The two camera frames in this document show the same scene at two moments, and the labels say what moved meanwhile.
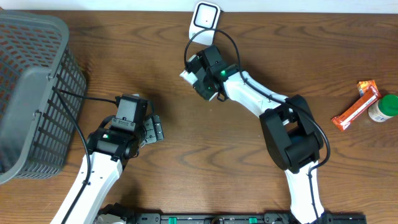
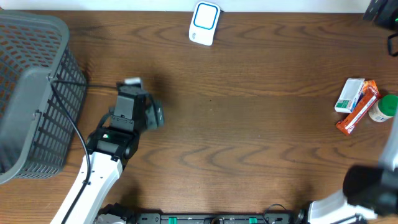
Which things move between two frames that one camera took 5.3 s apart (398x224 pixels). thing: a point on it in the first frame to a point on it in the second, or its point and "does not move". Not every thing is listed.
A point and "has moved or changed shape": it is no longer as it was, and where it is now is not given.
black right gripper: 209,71 to 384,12
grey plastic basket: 37,128 does not move
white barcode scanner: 205,16 does not move
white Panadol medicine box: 191,78 to 352,92
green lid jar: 385,107 does not move
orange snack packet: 365,101 has moved or changed shape
